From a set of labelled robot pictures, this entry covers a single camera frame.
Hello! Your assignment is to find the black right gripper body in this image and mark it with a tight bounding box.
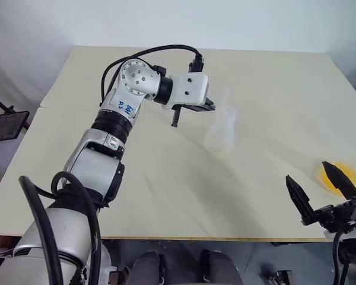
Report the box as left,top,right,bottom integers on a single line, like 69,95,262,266
313,195,356,233

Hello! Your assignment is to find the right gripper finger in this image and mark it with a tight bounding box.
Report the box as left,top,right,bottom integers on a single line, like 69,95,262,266
322,161,356,201
285,175,316,226

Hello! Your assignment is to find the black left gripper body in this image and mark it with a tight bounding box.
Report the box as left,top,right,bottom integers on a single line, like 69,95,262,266
178,103,208,113

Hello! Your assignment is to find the cup of orange liquid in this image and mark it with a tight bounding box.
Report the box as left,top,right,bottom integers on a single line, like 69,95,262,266
316,160,356,197

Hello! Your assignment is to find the black floor device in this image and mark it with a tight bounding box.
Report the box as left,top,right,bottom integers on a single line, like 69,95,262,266
260,263,295,285

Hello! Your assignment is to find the dark rounded shape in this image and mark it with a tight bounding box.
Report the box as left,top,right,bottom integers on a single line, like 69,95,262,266
199,249,241,285
130,250,167,285

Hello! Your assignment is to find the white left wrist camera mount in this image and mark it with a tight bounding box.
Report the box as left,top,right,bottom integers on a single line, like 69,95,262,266
165,72,209,112

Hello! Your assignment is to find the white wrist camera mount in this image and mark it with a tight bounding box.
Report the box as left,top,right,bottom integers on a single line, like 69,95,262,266
165,72,209,112
323,221,356,241

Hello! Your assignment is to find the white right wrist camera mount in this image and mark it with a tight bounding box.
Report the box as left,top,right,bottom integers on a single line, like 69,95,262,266
323,221,356,241

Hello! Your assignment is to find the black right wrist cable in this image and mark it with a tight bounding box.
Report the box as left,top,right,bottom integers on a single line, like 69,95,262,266
332,230,350,285

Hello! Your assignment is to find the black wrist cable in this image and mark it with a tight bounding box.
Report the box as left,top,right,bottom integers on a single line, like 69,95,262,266
100,44,205,105
332,230,350,285

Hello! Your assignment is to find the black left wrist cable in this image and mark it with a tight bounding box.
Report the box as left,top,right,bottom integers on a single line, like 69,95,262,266
100,44,205,105

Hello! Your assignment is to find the thick black shoulder cable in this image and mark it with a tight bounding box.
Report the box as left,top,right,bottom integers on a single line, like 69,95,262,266
18,171,102,285

